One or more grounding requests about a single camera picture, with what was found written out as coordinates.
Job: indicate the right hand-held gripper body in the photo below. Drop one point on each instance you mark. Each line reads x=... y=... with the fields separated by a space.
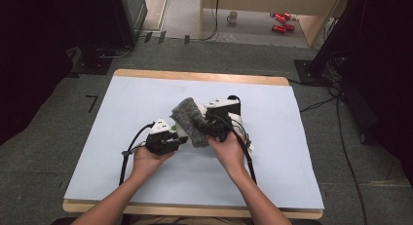
x=220 y=121

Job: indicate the grey fluffy cloth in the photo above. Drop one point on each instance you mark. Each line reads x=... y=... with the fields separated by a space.
x=190 y=121

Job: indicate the wooden cabinet frame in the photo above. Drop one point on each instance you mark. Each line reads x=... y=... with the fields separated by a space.
x=318 y=20

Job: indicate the black stand base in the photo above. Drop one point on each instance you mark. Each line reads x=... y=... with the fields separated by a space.
x=92 y=64
x=308 y=72

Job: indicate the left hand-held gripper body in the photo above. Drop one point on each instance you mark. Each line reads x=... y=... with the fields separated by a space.
x=160 y=142

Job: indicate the person's right hand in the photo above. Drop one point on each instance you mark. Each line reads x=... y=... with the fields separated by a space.
x=232 y=155

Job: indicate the red can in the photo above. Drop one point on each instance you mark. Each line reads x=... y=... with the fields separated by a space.
x=280 y=29
x=281 y=18

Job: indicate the beige mug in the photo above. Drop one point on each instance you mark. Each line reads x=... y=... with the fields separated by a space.
x=232 y=17

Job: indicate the person's left hand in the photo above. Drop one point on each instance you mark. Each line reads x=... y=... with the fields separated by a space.
x=146 y=165

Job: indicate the light blue table mat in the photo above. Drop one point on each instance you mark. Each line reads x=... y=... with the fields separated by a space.
x=276 y=137

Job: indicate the black cabinet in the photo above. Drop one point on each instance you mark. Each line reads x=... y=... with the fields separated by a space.
x=131 y=14

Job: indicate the wooden table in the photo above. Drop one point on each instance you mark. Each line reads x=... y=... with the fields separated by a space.
x=195 y=212

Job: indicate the black curtain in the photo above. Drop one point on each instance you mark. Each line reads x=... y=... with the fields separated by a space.
x=383 y=72
x=29 y=56

